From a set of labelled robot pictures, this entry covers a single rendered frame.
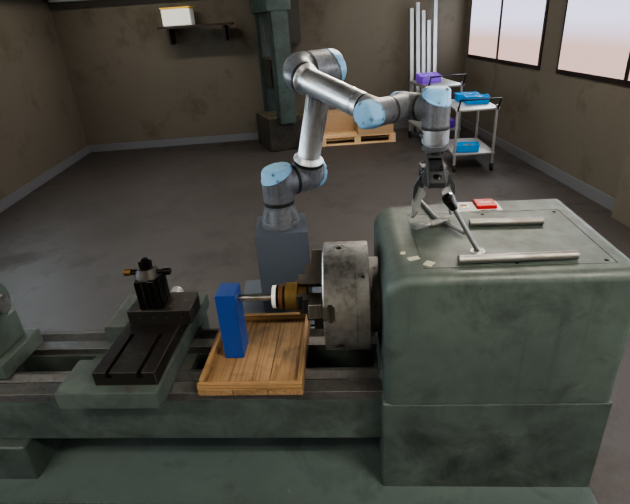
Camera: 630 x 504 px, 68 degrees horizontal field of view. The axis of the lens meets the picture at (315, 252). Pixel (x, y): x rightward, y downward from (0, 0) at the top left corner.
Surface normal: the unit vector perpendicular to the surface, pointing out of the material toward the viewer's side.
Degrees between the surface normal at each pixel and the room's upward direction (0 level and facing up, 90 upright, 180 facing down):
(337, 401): 90
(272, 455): 0
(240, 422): 90
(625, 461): 0
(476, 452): 90
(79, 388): 0
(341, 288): 53
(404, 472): 90
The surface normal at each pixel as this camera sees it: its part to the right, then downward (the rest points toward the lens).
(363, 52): 0.06, 0.44
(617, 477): -0.07, -0.89
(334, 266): -0.08, -0.55
